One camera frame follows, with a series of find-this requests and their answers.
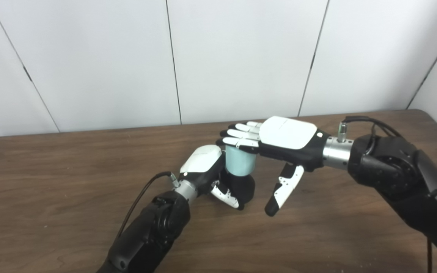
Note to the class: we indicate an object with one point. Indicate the black and white right hand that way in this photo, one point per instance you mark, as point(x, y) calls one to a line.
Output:
point(288, 134)

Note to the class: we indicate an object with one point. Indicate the black and white left hand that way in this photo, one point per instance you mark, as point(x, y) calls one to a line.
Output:
point(203, 161)

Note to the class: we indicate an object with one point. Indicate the light blue cylinder cup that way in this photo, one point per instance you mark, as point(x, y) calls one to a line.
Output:
point(239, 163)

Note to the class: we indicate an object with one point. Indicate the black funnel-shaped nozzle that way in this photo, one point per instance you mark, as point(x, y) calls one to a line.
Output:
point(243, 187)

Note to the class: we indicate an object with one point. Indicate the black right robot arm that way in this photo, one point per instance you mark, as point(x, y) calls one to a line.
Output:
point(393, 170)

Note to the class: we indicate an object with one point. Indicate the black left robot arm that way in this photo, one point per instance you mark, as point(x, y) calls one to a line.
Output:
point(150, 231)

